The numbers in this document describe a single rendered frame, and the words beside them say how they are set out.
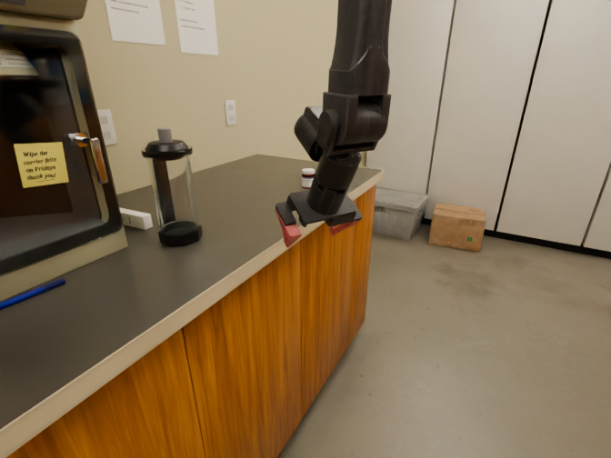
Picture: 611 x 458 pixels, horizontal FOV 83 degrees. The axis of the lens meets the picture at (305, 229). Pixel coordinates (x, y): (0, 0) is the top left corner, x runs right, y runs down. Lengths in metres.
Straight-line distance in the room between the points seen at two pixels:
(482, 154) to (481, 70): 0.65
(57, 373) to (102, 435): 0.16
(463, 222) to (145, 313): 2.69
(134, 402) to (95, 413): 0.07
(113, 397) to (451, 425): 1.36
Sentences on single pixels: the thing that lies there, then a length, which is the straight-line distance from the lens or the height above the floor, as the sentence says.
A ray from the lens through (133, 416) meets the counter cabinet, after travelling 0.75.
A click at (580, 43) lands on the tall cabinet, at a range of 3.25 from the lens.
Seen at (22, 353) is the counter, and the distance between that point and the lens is 0.68.
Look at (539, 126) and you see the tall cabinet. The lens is 3.25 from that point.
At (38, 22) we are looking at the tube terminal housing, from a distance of 0.83.
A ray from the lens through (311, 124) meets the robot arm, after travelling 0.54.
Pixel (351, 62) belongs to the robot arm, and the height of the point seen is 1.33.
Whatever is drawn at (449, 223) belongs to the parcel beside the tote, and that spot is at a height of 0.22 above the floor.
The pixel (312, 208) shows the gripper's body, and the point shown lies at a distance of 0.55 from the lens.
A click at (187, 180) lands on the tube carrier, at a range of 0.84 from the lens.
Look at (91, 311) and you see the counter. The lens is 0.72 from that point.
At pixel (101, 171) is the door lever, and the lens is 0.79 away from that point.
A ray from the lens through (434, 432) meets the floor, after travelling 1.70.
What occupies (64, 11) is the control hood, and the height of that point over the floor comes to 1.42.
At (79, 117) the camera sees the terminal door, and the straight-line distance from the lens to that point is 0.83.
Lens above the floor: 1.31
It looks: 24 degrees down
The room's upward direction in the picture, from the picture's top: straight up
